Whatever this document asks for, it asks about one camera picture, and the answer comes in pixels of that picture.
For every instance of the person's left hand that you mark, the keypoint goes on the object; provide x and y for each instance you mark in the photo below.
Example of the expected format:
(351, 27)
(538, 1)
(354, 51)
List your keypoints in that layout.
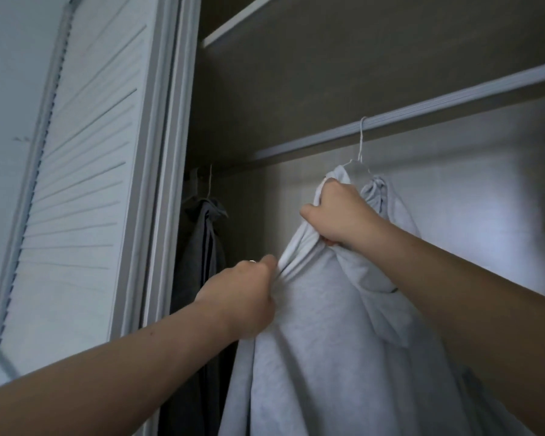
(241, 299)

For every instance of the person's right hand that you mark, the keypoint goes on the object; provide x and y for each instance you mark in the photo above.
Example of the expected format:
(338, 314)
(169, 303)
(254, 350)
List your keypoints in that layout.
(341, 213)

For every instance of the grey striped zip hoodie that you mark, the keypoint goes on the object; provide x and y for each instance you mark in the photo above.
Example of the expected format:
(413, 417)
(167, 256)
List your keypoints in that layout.
(195, 295)

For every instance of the white hoodie with blue letters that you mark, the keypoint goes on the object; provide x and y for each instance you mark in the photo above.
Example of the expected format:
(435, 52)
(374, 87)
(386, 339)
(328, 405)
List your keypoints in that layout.
(336, 358)

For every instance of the person's right forearm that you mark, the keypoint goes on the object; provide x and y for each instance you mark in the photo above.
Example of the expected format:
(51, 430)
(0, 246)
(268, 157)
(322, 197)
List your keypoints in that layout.
(472, 304)

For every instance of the person's left forearm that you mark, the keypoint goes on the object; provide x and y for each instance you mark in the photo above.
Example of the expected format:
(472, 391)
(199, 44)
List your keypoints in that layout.
(100, 386)

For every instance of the closet rod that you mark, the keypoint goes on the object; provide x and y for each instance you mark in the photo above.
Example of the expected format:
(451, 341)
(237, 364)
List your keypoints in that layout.
(418, 110)

